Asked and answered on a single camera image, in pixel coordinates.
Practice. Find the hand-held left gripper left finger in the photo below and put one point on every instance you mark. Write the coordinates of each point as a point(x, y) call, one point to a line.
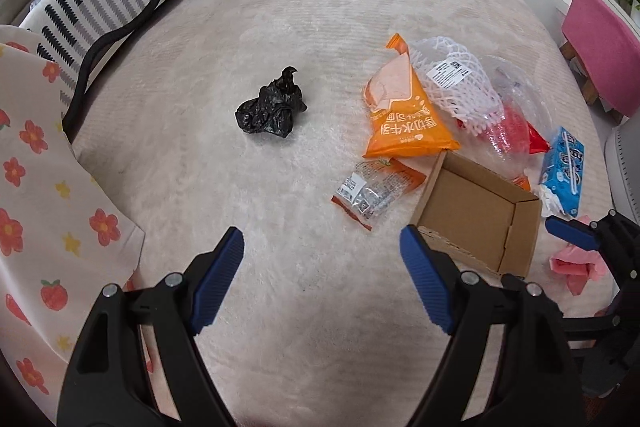
point(220, 277)

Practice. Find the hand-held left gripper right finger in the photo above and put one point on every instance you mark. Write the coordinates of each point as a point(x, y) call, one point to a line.
point(425, 272)

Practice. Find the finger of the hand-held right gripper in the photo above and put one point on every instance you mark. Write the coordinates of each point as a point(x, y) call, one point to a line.
point(595, 332)
point(570, 232)

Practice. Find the white foam net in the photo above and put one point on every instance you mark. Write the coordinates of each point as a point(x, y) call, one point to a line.
point(465, 97)

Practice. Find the crumpled pink tissue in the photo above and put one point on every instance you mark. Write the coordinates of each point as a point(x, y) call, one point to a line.
point(575, 264)

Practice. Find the crumpled white tissue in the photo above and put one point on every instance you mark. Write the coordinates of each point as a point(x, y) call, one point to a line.
point(549, 202)

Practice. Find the blue tissue pack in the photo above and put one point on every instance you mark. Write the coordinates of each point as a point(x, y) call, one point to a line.
point(562, 172)

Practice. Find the open cardboard box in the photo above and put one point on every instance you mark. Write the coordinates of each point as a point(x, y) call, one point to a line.
point(465, 202)

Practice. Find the white round appliance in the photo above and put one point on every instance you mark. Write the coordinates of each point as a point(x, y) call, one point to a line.
point(625, 172)

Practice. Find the red plastic bag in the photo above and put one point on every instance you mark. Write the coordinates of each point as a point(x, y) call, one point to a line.
point(537, 142)

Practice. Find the small orange clear wrapper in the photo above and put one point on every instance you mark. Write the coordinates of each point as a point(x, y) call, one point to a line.
point(370, 192)

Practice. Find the clear plastic bag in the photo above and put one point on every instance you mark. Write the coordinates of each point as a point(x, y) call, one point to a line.
point(517, 77)

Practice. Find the orange snack bag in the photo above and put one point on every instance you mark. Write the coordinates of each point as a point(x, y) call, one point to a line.
point(400, 107)

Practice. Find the crumpled black plastic bag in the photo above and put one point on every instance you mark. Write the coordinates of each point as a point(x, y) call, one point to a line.
point(270, 107)

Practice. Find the floral print white blanket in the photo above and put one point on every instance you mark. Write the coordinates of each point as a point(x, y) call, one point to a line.
point(50, 207)

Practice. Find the pink upholstered stool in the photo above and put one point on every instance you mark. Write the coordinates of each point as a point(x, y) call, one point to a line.
point(605, 42)

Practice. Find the beige fluffy rug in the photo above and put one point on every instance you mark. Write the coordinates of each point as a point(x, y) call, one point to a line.
point(300, 32)

